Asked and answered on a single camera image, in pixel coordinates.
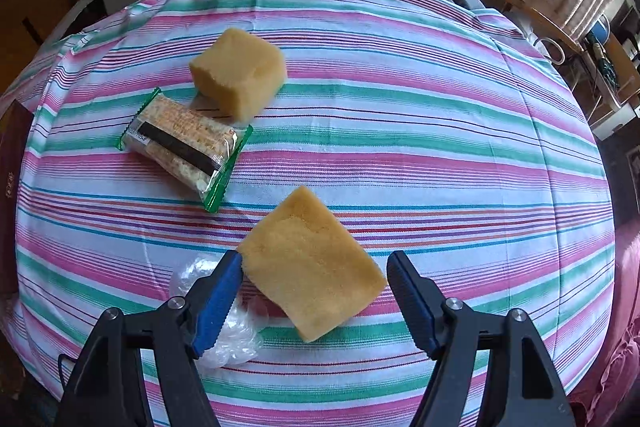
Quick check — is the crumpled clear plastic bag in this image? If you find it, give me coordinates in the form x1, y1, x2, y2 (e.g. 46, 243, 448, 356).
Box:
170, 254, 266, 369

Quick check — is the green-edged cracker packet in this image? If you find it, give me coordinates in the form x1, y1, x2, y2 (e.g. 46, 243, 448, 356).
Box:
121, 87, 254, 212

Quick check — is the striped cloth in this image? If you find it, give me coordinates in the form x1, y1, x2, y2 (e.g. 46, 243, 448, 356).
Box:
0, 0, 618, 427

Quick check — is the blue globe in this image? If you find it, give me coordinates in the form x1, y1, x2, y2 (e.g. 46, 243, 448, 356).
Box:
590, 18, 612, 45

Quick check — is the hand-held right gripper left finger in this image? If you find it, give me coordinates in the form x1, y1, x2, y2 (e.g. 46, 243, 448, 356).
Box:
54, 249, 245, 427

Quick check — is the white cable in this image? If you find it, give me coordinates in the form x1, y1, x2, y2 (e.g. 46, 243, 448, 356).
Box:
532, 34, 568, 65

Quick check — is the yellow sponge block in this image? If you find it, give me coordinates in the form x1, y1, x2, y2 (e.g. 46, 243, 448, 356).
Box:
189, 28, 287, 125
236, 185, 388, 343

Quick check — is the wooden rack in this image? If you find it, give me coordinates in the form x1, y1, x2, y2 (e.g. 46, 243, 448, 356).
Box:
575, 14, 640, 142

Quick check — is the red blanket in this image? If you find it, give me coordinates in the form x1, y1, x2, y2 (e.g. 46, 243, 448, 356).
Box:
570, 222, 640, 427

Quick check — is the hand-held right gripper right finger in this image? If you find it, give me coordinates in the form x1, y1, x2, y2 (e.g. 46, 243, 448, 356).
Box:
386, 250, 576, 427

